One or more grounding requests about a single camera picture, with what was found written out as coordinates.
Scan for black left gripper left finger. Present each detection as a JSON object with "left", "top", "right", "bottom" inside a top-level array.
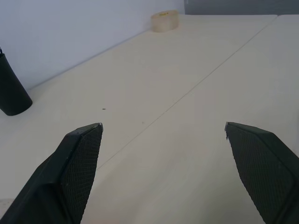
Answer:
[{"left": 0, "top": 122, "right": 104, "bottom": 224}]

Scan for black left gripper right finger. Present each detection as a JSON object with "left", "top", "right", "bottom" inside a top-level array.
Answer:
[{"left": 224, "top": 121, "right": 299, "bottom": 224}]

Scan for black cylindrical container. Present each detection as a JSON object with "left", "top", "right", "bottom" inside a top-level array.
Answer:
[{"left": 0, "top": 45, "right": 33, "bottom": 117}]

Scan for grey partition panel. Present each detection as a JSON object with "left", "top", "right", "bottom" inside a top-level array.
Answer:
[{"left": 184, "top": 0, "right": 299, "bottom": 16}]

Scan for beige tape roll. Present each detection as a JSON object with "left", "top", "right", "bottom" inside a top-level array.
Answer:
[{"left": 150, "top": 9, "right": 180, "bottom": 33}]

